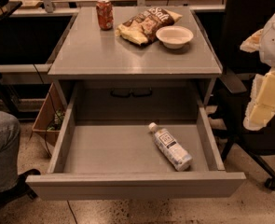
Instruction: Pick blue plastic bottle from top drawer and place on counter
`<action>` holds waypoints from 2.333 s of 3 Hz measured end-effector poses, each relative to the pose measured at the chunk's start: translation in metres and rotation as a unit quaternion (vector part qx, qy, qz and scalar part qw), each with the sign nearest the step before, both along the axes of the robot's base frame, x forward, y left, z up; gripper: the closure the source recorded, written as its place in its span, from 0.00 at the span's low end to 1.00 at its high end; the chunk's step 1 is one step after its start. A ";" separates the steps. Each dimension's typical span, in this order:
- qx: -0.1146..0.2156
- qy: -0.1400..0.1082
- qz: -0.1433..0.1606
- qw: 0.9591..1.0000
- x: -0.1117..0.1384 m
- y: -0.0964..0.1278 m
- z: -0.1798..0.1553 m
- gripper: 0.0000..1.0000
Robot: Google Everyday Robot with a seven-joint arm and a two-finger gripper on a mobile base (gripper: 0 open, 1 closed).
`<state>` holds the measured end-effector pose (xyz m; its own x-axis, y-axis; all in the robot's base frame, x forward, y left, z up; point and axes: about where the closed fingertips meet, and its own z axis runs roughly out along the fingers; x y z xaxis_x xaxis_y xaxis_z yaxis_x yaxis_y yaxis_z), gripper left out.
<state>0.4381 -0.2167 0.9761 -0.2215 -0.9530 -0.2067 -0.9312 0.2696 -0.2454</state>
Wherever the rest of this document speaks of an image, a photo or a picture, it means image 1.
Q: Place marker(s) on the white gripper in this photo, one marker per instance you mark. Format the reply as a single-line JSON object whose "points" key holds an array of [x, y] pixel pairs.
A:
{"points": [[274, 42]]}

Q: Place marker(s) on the blue plastic water bottle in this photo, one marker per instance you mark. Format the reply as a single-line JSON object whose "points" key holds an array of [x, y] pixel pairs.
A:
{"points": [[169, 146]]}

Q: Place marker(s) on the grey open drawer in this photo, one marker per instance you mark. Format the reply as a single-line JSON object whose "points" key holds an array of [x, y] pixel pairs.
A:
{"points": [[105, 149]]}

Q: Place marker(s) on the grey cabinet counter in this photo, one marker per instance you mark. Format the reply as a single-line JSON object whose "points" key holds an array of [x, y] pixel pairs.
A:
{"points": [[90, 53]]}

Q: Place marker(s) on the black office chair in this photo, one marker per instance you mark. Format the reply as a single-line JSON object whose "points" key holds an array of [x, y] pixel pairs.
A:
{"points": [[241, 19]]}

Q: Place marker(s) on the white paper bowl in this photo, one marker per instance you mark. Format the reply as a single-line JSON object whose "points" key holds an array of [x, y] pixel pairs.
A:
{"points": [[174, 37]]}

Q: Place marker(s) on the brown chip bag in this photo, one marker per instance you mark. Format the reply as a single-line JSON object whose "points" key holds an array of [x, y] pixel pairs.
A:
{"points": [[141, 29]]}

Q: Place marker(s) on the red soda can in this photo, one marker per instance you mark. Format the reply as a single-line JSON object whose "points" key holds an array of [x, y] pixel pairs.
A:
{"points": [[105, 14]]}

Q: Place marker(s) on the cardboard box with items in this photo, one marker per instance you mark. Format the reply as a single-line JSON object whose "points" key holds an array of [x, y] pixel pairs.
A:
{"points": [[46, 115]]}

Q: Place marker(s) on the person leg in jeans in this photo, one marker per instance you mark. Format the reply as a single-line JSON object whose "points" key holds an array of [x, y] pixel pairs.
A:
{"points": [[9, 148]]}

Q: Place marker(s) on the black shoe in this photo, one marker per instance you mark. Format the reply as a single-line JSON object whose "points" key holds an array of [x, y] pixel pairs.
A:
{"points": [[21, 189]]}

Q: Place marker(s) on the black drawer handle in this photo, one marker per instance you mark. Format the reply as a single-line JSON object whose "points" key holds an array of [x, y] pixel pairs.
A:
{"points": [[127, 93]]}

